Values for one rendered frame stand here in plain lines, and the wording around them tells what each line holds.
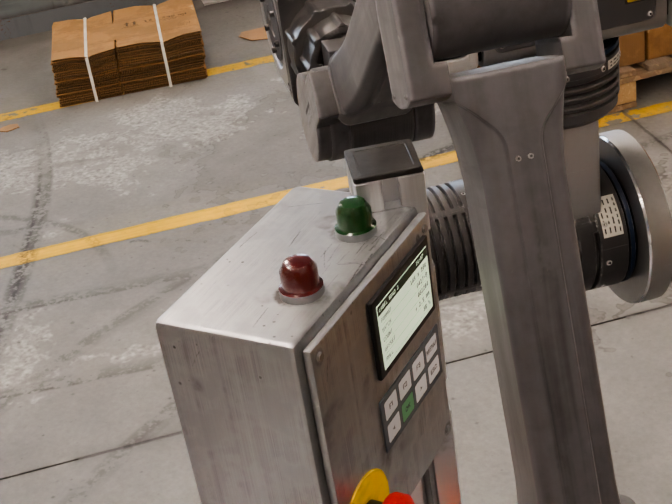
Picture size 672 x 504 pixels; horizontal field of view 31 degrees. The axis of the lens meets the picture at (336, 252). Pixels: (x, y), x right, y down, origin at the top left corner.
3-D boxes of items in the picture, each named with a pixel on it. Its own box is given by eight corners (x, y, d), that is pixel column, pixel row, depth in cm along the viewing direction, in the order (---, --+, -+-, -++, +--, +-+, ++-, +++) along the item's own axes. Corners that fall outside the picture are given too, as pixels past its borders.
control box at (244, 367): (213, 563, 77) (150, 321, 68) (333, 406, 90) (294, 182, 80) (352, 604, 72) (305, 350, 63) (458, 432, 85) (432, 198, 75)
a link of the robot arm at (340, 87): (534, -232, 63) (351, -201, 61) (606, 5, 61) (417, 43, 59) (402, 67, 106) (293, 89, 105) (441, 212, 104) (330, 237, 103)
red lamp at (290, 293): (271, 301, 68) (264, 267, 66) (293, 277, 70) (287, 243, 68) (311, 308, 66) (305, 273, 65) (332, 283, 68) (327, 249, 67)
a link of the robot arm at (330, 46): (376, 23, 105) (316, 35, 104) (409, 61, 96) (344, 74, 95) (386, 119, 109) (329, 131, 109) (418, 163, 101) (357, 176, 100)
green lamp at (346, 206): (328, 240, 73) (322, 207, 72) (347, 219, 75) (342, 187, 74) (366, 245, 72) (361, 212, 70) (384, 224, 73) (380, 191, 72)
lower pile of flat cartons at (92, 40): (59, 109, 499) (45, 61, 488) (60, 65, 545) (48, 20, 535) (211, 79, 505) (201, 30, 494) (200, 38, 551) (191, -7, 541)
